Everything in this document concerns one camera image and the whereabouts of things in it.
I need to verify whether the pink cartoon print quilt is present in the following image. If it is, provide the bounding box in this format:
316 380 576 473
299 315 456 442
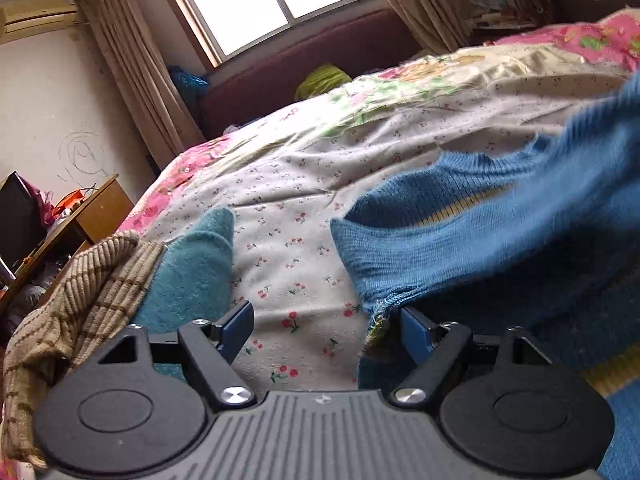
492 9 640 73

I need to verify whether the maroon sofa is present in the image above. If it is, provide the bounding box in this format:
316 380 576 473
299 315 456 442
197 7 426 141

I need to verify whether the wall air conditioner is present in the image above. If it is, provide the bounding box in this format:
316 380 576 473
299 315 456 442
0 0 81 46

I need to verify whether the black monitor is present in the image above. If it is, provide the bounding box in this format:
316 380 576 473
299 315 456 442
0 171 48 281

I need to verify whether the teal fleece garment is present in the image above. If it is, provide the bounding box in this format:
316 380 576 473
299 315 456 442
134 206 238 383

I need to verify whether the orange object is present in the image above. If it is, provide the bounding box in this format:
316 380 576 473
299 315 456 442
54 189 83 213

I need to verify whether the cherry print bed sheet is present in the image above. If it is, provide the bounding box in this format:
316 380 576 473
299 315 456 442
0 42 638 480

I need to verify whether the green cloth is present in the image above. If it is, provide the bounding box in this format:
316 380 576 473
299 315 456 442
294 63 353 102

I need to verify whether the cluttered nightstand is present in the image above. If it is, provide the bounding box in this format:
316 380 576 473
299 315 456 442
465 0 556 45

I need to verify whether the beige striped corduroy garment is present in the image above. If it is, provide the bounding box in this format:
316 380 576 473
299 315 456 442
2 230 166 468

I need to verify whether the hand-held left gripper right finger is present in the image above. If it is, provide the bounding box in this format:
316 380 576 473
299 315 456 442
390 306 553 408

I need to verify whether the wooden desk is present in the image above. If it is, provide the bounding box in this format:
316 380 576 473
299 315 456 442
0 174 135 311

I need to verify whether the window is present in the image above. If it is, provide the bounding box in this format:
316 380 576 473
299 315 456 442
149 0 396 68

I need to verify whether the blue plastic bag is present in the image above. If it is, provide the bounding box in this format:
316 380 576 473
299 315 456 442
167 65 208 106

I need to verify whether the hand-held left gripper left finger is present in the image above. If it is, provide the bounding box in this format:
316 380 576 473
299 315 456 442
97 300 257 410

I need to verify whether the blue knit sweater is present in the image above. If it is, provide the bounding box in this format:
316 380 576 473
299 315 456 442
330 72 640 480

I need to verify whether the beige curtain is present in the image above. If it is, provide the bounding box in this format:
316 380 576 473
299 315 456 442
77 0 206 188
357 0 471 56

